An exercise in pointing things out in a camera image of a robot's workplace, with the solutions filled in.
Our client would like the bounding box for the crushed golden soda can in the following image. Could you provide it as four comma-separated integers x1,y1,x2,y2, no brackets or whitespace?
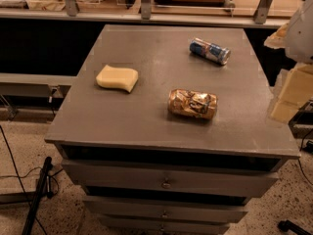
167,89,217,119

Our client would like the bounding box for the wooden shelf with clutter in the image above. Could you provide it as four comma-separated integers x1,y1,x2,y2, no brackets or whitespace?
0,0,303,28

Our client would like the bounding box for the grey low bench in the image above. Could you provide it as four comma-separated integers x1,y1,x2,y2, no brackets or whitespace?
0,73,75,98

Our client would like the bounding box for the grey drawer cabinet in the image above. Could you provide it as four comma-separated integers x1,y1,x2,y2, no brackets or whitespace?
44,23,301,235

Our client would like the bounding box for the black floor cable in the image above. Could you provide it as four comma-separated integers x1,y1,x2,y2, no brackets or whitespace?
0,124,50,235

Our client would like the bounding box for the black tripod leg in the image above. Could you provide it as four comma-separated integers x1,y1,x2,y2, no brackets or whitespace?
22,157,53,235

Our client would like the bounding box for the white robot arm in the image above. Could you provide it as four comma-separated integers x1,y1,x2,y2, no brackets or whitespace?
285,0,313,64

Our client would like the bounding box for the yellow sponge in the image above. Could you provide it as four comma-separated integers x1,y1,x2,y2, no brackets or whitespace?
96,65,139,93

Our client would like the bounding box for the middle grey drawer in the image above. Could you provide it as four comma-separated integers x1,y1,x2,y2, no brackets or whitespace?
83,196,247,223

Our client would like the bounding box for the top grey drawer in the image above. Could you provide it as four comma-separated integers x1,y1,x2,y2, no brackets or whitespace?
62,160,278,198

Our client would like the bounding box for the blue silver redbull can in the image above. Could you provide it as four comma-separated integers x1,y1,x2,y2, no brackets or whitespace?
189,38,231,66

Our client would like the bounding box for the bottom grey drawer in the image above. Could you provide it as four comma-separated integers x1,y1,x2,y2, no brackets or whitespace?
97,214,229,235

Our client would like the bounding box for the grey drawer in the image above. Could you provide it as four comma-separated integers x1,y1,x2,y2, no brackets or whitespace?
62,160,278,198
83,196,247,223
97,214,229,235

